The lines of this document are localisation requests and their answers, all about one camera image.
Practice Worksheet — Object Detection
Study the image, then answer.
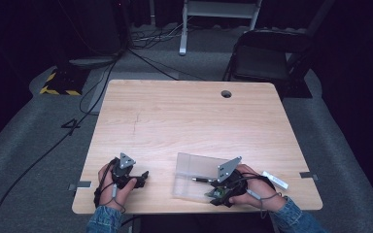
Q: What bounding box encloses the person's right hand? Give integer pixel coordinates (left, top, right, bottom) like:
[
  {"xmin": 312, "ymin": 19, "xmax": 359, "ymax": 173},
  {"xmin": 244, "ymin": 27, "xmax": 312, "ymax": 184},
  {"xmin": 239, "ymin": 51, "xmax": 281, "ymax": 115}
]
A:
[{"xmin": 228, "ymin": 163, "xmax": 288, "ymax": 213}]

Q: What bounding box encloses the silver green key fob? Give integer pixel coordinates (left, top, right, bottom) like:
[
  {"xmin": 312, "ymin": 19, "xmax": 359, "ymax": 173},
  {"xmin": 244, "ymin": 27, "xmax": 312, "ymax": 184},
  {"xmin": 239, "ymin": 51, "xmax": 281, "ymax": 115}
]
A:
[{"xmin": 204, "ymin": 186, "xmax": 231, "ymax": 199}]

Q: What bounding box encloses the white metal stand frame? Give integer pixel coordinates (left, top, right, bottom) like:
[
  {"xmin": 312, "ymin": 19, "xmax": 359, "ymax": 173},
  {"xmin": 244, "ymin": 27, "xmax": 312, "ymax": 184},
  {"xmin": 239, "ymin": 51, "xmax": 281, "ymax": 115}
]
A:
[{"xmin": 178, "ymin": 0, "xmax": 263, "ymax": 57}]

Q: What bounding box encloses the long black floor cable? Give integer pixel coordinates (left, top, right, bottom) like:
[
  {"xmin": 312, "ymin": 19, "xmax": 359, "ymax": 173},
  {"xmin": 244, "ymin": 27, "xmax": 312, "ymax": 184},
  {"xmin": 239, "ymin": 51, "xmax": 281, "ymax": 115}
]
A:
[{"xmin": 0, "ymin": 57, "xmax": 121, "ymax": 233}]

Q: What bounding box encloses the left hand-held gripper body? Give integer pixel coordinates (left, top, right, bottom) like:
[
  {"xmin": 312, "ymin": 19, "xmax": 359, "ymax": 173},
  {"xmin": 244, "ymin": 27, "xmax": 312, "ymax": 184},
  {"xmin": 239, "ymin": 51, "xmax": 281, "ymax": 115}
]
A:
[{"xmin": 111, "ymin": 151, "xmax": 137, "ymax": 190}]

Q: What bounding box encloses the person's left hand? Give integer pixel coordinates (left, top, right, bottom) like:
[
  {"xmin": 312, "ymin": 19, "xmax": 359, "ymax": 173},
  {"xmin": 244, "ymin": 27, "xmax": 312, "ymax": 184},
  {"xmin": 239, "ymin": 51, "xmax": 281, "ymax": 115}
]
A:
[{"xmin": 97, "ymin": 162, "xmax": 139, "ymax": 212}]

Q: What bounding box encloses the black folding chair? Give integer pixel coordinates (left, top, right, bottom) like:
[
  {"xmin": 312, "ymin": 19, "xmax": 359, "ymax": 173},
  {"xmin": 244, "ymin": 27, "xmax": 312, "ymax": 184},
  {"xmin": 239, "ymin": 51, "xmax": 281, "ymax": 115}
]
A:
[{"xmin": 221, "ymin": 28, "xmax": 314, "ymax": 99}]

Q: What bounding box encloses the dark equipment cabinet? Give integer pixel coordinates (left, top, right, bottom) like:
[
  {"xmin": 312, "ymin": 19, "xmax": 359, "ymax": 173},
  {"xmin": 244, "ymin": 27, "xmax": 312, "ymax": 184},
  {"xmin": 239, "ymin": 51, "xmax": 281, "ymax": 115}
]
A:
[{"xmin": 53, "ymin": 0, "xmax": 131, "ymax": 70}]

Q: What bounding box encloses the thin black floor cable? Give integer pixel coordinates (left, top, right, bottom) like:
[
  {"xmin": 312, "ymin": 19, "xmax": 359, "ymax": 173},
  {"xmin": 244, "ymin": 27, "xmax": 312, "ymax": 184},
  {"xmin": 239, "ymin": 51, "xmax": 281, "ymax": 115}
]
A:
[{"xmin": 127, "ymin": 48, "xmax": 206, "ymax": 82}]

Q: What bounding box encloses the black yellow striped base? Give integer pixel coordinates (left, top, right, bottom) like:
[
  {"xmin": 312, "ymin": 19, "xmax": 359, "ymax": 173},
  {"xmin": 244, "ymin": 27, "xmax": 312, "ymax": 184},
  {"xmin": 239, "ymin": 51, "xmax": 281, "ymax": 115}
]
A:
[{"xmin": 39, "ymin": 66, "xmax": 90, "ymax": 97}]

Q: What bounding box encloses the bundle of floor cables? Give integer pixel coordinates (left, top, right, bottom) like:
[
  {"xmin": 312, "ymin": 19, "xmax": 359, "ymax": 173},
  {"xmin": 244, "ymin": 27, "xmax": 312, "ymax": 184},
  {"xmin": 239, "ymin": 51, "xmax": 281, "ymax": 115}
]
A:
[{"xmin": 129, "ymin": 22, "xmax": 190, "ymax": 50}]

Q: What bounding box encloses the grey wrist cord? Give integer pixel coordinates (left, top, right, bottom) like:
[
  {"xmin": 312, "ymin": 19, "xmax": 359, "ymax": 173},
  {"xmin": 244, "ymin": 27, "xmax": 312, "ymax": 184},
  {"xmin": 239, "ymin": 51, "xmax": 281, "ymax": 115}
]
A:
[
  {"xmin": 100, "ymin": 182, "xmax": 127, "ymax": 215},
  {"xmin": 246, "ymin": 187, "xmax": 284, "ymax": 219}
]

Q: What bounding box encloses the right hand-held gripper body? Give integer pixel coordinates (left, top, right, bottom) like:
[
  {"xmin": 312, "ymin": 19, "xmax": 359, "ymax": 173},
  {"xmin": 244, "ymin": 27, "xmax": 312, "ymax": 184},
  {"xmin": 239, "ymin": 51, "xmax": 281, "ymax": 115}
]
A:
[{"xmin": 211, "ymin": 155, "xmax": 249, "ymax": 199}]

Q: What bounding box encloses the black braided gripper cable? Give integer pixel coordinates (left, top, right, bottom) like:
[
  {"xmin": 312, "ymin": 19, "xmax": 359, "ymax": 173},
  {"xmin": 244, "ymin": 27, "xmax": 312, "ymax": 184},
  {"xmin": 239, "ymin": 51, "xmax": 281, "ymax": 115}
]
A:
[{"xmin": 92, "ymin": 156, "xmax": 119, "ymax": 209}]

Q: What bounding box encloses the silver metal tool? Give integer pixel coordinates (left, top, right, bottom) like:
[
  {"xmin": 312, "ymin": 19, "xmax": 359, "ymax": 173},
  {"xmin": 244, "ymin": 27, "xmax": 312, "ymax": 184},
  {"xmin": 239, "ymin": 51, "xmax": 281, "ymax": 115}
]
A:
[{"xmin": 260, "ymin": 170, "xmax": 289, "ymax": 191}]

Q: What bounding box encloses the clear plastic bag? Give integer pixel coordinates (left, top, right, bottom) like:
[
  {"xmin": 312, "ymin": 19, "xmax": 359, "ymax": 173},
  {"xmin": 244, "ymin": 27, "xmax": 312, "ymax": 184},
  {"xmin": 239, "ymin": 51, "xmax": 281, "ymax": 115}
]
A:
[{"xmin": 170, "ymin": 151, "xmax": 232, "ymax": 204}]

